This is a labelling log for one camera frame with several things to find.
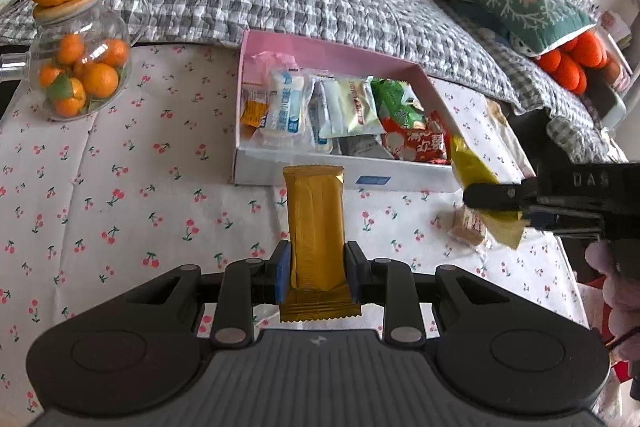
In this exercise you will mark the gold brown wafer bar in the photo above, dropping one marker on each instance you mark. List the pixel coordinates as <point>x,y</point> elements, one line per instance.
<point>318,284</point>

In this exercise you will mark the green embroidered pillow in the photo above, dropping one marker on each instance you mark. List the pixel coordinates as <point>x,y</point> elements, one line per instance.
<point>540,25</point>

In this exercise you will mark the pale green white snack packet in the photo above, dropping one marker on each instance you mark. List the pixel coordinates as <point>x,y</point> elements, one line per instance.
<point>350,107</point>

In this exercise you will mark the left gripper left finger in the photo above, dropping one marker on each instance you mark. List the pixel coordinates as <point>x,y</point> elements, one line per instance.
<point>242,286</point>

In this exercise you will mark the cherry print tablecloth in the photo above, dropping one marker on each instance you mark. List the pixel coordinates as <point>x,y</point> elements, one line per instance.
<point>95,206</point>

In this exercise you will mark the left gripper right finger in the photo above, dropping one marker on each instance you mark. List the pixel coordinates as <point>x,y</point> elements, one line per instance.
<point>390,285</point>

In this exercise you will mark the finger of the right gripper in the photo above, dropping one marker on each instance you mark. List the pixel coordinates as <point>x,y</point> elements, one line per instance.
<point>501,196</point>

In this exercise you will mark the yellow cracker packet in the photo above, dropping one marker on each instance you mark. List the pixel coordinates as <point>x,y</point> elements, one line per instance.
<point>507,226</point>

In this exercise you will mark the white blue milk bread packet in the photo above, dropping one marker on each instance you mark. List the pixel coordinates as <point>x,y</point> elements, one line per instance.
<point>288,95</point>

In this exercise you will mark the white pink cardboard box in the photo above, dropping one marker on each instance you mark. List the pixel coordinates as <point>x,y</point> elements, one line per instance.
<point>260,161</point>

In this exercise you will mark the orange snack packet in box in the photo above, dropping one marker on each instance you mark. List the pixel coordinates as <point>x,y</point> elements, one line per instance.
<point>255,107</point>

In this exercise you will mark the grey checkered blanket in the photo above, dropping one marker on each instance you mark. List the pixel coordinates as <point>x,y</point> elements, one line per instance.
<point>428,32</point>

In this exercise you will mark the glass jar with tangerines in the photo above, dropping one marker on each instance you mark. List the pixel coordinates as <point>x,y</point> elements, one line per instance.
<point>80,57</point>

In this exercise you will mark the red candy packet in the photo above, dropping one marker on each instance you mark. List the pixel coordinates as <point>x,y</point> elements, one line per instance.
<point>427,145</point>

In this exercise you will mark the small brown biscuit packet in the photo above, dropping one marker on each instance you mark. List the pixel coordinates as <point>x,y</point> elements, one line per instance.
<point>468,227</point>

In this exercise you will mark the pink snack packet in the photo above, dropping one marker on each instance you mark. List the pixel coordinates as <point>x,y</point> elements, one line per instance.
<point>269,61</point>

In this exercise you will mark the orange carrot plush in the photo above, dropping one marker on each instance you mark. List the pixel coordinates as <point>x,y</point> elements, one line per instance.
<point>570,63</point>

